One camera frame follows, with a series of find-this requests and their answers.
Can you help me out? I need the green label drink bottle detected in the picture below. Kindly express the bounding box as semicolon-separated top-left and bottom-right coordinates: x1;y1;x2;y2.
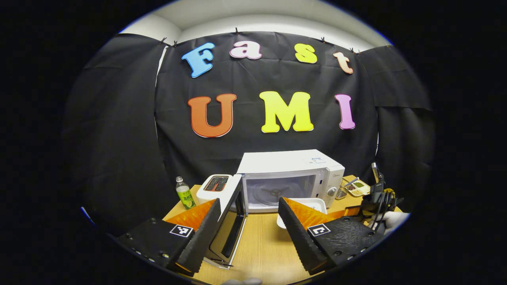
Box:
176;177;196;209

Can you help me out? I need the black backdrop cloth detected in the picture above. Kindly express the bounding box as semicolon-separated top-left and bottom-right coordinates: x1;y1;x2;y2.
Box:
63;32;436;238

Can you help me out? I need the white microwave oven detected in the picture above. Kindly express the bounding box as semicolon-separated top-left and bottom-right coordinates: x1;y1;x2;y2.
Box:
204;149;345;270

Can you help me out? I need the white toaster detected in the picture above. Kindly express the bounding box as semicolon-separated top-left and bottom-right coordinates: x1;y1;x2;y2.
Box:
196;175;233;206

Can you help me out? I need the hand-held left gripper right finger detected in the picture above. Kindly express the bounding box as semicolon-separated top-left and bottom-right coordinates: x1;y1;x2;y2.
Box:
278;197;384;276

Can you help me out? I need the compartment tray with condiments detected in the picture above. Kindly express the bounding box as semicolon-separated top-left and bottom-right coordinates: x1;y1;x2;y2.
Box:
349;180;371;197

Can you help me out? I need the white food tray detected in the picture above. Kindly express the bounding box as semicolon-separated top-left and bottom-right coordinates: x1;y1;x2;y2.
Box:
276;198;328;229

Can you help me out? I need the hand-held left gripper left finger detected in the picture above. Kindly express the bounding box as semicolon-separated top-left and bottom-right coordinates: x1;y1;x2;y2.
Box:
117;199;221;277

